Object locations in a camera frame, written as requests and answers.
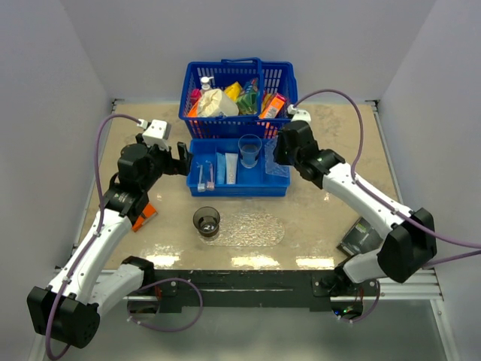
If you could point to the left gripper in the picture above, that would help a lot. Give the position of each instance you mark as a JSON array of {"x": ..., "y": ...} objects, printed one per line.
[{"x": 174, "y": 166}]

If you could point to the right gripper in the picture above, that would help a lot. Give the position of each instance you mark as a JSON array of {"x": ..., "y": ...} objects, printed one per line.
[{"x": 279, "y": 157}]

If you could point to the clear small textured tray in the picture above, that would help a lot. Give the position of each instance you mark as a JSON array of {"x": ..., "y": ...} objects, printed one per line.
[{"x": 272, "y": 167}]

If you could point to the clear blue banded cup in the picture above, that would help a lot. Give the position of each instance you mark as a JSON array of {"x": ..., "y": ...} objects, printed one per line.
[{"x": 249, "y": 147}]

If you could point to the dark brown banded cup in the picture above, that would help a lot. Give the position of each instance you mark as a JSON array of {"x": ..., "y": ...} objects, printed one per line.
[{"x": 206, "y": 220}]

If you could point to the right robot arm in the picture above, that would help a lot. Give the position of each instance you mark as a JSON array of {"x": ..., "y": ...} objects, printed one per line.
[{"x": 408, "y": 236}]

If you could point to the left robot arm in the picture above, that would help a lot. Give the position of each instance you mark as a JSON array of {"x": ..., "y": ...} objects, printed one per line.
[{"x": 70, "y": 307}]

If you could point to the white-blue wrapped toothbrush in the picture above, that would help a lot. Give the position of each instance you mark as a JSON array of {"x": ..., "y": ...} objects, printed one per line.
[{"x": 201, "y": 185}]

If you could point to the pink wrapped toothbrush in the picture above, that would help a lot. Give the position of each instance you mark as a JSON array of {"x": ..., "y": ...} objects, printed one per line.
[{"x": 210, "y": 185}]

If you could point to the white orange toothpaste tube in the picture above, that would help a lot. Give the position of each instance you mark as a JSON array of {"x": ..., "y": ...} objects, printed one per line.
[{"x": 231, "y": 168}]

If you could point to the clear oval textured tray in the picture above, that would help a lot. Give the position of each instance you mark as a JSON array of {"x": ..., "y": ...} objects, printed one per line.
[{"x": 247, "y": 229}]

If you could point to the orange scrub package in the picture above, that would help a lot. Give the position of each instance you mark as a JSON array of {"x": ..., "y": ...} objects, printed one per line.
[{"x": 193, "y": 111}]

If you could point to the orange white carton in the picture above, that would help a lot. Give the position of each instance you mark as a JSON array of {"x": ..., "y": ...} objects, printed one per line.
[{"x": 272, "y": 104}]

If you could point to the blue compartment organizer bin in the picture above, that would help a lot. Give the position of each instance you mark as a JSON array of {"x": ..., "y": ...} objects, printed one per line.
[{"x": 251, "y": 182}]

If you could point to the pink box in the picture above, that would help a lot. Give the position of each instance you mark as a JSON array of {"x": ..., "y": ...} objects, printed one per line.
[{"x": 195, "y": 96}]

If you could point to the cream paper bag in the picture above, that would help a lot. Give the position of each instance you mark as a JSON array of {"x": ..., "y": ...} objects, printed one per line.
[{"x": 215, "y": 103}]

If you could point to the green sponge package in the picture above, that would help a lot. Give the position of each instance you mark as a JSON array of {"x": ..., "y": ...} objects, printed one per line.
[{"x": 247, "y": 99}]

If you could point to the white pump bottle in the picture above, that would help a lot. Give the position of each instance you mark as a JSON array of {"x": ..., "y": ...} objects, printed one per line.
[{"x": 205, "y": 84}]

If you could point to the orange box on table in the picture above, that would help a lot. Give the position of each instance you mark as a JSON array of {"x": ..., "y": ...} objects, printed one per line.
[{"x": 148, "y": 213}]

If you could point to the blue plastic shopping basket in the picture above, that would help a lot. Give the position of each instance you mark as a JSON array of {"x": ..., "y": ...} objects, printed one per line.
[{"x": 273, "y": 77}]

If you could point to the yellow snack packet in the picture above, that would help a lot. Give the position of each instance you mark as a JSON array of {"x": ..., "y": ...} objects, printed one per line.
[{"x": 233, "y": 91}]

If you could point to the dark package on table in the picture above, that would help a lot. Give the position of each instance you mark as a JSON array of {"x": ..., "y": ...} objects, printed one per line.
[{"x": 361, "y": 238}]

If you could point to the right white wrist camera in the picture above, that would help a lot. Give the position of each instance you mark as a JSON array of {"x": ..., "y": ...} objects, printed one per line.
[{"x": 298, "y": 114}]

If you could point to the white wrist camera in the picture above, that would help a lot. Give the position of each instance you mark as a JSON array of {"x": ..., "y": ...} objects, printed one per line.
[
  {"x": 155, "y": 132},
  {"x": 298, "y": 114}
]

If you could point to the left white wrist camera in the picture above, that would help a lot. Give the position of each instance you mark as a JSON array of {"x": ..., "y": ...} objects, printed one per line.
[{"x": 155, "y": 132}]

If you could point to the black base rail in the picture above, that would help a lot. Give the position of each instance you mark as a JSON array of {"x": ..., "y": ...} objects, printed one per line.
[{"x": 314, "y": 290}]

